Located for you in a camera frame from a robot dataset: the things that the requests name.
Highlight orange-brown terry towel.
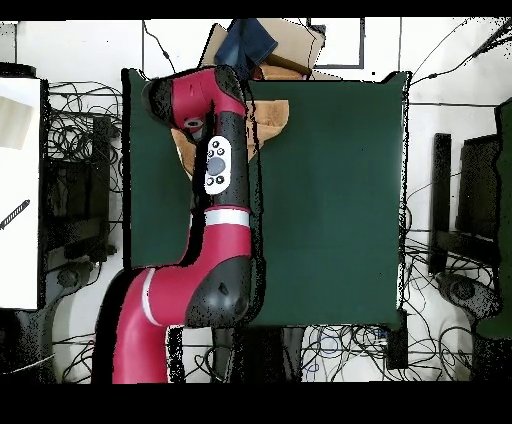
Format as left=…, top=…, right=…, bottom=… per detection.
left=170, top=99, right=290, bottom=179

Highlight black power box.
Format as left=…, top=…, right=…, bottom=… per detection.
left=385, top=309, right=409, bottom=371

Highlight beige paper sheet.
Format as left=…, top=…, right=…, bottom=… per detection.
left=0, top=95, right=34, bottom=151

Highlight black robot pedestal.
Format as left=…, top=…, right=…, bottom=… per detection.
left=211, top=325, right=305, bottom=383

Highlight brown cardboard box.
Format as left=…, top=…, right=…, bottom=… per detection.
left=193, top=17, right=343, bottom=81

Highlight thin black cable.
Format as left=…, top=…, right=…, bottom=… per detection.
left=142, top=19, right=180, bottom=80

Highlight dark green table cloth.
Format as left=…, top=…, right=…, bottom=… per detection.
left=120, top=67, right=412, bottom=329

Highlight green cloth on side table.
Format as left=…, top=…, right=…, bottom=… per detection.
left=475, top=97, right=512, bottom=341

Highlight white table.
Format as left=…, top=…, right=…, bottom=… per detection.
left=0, top=76, right=42, bottom=311

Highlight blue denim jeans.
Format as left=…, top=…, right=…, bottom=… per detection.
left=213, top=17, right=280, bottom=80

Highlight black cable tangle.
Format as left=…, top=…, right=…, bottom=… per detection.
left=45, top=80, right=123, bottom=161
left=299, top=325, right=473, bottom=381

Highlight black striped bar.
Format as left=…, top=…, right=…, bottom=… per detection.
left=0, top=198, right=31, bottom=231

